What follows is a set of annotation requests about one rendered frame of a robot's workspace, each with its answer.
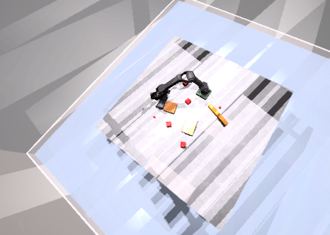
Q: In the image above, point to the orange long bar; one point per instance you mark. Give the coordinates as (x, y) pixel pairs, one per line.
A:
(219, 116)

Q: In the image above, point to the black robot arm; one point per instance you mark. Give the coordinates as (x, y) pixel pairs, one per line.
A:
(162, 89)

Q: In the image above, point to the tan square block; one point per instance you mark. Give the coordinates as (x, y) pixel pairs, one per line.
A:
(189, 125)

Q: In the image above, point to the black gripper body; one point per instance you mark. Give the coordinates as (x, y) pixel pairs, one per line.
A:
(163, 100)

